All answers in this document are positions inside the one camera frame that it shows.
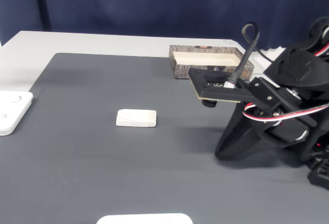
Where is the white tray with round hollows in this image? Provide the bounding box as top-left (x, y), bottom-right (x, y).
top-left (0, 91), bottom-right (34, 137)

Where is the black camera cable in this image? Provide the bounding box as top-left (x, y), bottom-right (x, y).
top-left (241, 23), bottom-right (278, 87)

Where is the white rounded flat device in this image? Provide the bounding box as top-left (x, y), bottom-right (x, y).
top-left (96, 213), bottom-right (193, 224)

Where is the dark blue curtain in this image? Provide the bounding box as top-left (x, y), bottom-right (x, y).
top-left (0, 0), bottom-right (329, 52)

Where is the grey table mat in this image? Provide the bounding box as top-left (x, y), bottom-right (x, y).
top-left (0, 52), bottom-right (329, 224)

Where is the brown patterned cardboard box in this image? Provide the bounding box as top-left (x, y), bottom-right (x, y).
top-left (169, 45), bottom-right (255, 80)

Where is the red white black servo cable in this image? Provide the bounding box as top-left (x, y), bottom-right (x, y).
top-left (313, 26), bottom-right (329, 60)
top-left (243, 102), bottom-right (329, 127)

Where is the white block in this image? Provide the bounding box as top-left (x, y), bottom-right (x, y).
top-left (115, 108), bottom-right (157, 128)

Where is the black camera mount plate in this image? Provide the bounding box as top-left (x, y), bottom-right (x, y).
top-left (188, 67), bottom-right (282, 109)

